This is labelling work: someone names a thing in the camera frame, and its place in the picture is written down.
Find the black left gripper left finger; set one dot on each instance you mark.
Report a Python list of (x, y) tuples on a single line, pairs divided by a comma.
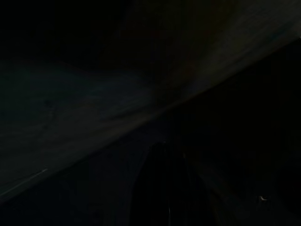
[(157, 188)]

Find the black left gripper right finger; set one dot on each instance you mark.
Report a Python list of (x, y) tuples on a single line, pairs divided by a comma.
[(181, 193)]

